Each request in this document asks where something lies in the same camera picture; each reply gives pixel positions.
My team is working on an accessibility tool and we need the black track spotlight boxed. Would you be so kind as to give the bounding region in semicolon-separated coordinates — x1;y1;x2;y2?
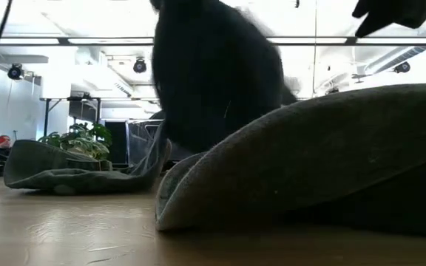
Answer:
393;60;412;75
7;63;26;81
132;57;148;75

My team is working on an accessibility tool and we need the navy blue cap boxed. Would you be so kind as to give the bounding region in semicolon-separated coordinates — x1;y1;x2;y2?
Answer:
149;0;299;154

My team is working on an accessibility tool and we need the potted green plant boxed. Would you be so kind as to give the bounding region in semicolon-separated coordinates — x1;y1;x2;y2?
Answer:
38;122;113;172

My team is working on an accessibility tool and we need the dark green cap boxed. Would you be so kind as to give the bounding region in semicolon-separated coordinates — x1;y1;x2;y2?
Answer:
155;83;426;239
3;126;172;197

